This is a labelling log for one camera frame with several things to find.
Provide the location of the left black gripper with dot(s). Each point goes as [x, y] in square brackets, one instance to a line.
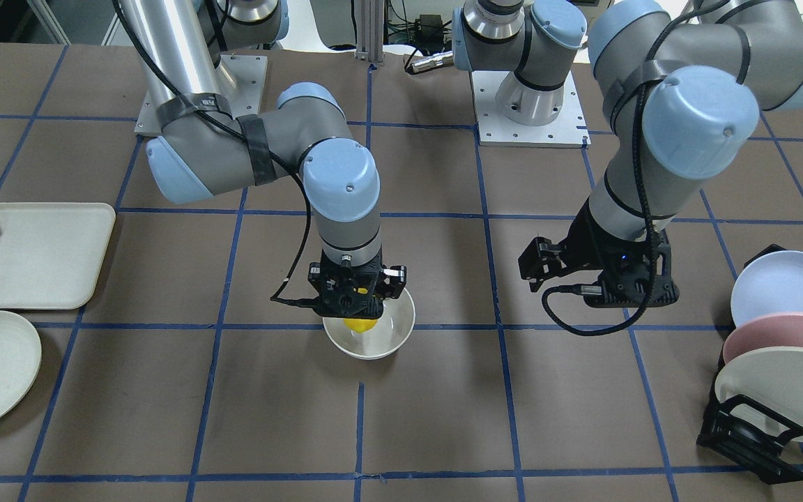
[588, 245]

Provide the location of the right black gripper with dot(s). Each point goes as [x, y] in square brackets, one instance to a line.
[394, 278]

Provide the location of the cream ceramic bowl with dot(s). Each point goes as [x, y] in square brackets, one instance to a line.
[392, 330]

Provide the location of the yellow lemon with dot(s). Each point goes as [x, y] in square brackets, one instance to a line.
[359, 325]

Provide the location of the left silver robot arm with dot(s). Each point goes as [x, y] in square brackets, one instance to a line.
[682, 99]

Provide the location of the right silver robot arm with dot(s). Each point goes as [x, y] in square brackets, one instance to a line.
[170, 43]

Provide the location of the light blue plate in rack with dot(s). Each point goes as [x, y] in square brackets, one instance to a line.
[770, 284]

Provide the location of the pink plate in rack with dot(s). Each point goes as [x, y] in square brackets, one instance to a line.
[784, 329]

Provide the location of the black dish rack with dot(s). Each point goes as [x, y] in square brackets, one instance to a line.
[748, 445]

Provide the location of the cream plate in rack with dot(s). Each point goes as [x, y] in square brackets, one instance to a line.
[772, 376]

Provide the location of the cream rectangular tray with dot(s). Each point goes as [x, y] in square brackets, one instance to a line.
[51, 253]

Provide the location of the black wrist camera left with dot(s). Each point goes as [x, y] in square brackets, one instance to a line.
[630, 292]

